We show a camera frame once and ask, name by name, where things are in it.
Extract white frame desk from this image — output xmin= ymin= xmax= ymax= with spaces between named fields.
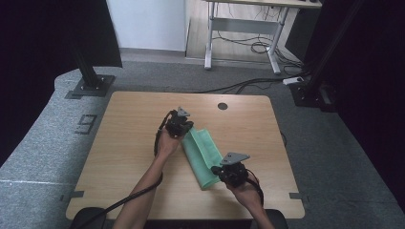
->
xmin=203 ymin=0 xmax=323 ymax=75

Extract black chair armrest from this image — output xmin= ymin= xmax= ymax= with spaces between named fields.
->
xmin=69 ymin=207 xmax=108 ymax=229
xmin=257 ymin=208 xmax=289 ymax=229

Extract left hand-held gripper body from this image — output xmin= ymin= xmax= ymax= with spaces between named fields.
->
xmin=164 ymin=107 xmax=194 ymax=139

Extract black curtain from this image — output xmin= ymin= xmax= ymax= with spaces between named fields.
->
xmin=302 ymin=0 xmax=405 ymax=211
xmin=0 ymin=0 xmax=123 ymax=166

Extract left hand-held gripper black cable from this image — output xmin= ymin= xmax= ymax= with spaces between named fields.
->
xmin=75 ymin=109 xmax=178 ymax=229

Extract grey floor mat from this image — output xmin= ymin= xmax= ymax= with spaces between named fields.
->
xmin=0 ymin=60 xmax=405 ymax=229

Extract black metal stand with base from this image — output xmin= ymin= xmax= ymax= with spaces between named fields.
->
xmin=290 ymin=0 xmax=364 ymax=113
xmin=71 ymin=47 xmax=117 ymax=98

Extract white power strip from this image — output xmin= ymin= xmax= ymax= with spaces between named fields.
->
xmin=282 ymin=75 xmax=305 ymax=86

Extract tangled cables under desk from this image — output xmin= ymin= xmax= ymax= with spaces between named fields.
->
xmin=213 ymin=31 xmax=304 ymax=70

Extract green cloth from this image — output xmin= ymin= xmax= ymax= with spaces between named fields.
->
xmin=181 ymin=127 xmax=224 ymax=191

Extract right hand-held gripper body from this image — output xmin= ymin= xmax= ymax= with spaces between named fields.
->
xmin=220 ymin=153 xmax=251 ymax=188

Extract person's right hand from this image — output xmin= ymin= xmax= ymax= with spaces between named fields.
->
xmin=226 ymin=177 xmax=263 ymax=208

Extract black cabinet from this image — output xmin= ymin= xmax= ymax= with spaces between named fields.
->
xmin=285 ymin=8 xmax=316 ymax=61

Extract hand-held gripper black cable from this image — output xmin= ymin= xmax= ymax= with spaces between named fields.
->
xmin=246 ymin=170 xmax=265 ymax=206
xmin=75 ymin=109 xmax=178 ymax=229

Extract black floor cable bundle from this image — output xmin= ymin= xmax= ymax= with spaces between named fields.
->
xmin=197 ymin=75 xmax=288 ymax=94

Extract right hand-held gripper black cable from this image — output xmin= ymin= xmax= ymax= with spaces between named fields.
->
xmin=246 ymin=170 xmax=265 ymax=206

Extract person's left hand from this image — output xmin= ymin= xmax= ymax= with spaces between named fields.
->
xmin=157 ymin=129 xmax=183 ymax=157

